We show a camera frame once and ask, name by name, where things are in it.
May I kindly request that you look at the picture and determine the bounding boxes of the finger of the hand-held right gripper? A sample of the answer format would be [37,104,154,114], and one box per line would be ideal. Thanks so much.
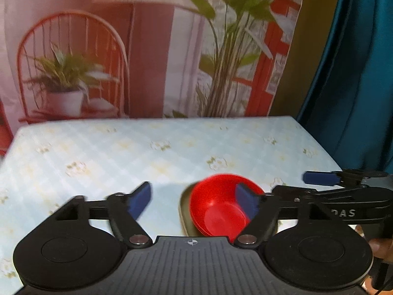
[302,168,390,189]
[271,185,367,204]

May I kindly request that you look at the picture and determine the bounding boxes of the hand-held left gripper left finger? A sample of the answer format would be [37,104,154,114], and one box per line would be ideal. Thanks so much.
[55,181,153,248]

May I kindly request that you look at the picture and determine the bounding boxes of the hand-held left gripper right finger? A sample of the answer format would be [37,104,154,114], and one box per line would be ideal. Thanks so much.
[233,183,309,248]

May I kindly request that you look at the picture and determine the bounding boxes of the red plastic bowl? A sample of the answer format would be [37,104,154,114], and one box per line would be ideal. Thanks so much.
[191,212,215,238]
[189,174,265,237]

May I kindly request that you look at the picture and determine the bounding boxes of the person's right hand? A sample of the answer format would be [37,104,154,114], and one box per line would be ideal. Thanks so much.
[354,224,393,265]

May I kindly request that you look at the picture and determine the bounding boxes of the floral checked tablecloth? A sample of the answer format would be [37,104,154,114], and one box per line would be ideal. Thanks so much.
[0,116,344,295]

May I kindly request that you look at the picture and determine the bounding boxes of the teal curtain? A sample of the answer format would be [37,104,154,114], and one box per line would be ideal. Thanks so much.
[296,0,393,174]

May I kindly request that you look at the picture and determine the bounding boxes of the printed backdrop cloth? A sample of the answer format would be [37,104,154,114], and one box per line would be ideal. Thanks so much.
[0,0,308,157]

